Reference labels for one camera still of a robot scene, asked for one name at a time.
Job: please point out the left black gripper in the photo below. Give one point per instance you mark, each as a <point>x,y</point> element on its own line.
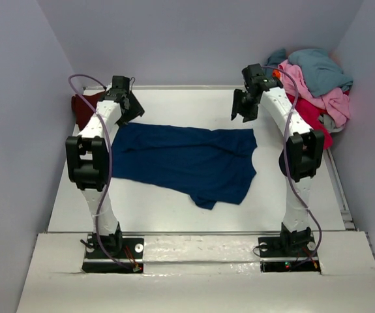
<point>136,110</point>

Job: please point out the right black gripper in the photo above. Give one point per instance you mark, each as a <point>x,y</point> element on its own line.
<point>238,96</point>

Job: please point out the navy blue t shirt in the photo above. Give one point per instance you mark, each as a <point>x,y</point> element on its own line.
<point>210,166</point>

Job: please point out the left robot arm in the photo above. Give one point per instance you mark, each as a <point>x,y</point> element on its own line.
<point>90,159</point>

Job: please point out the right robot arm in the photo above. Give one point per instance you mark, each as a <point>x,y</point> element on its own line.
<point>299,160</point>

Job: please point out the orange t shirt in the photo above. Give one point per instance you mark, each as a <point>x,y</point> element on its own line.
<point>276,74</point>

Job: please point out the folded dark red shirt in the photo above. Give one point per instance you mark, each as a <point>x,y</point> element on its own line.
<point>81,110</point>

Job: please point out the magenta t shirt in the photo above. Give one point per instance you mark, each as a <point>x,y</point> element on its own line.
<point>311,115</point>

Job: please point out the grey blue t shirt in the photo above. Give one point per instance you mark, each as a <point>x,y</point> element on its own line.
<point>320,72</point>

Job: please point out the light pink t shirt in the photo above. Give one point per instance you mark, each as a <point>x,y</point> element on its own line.
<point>335,102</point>

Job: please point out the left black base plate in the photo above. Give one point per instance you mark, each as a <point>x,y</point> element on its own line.
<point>130,257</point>

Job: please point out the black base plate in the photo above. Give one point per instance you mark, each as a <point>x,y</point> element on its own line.
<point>276,258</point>
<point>130,257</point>

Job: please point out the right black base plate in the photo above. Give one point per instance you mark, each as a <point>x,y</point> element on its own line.
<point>276,258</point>

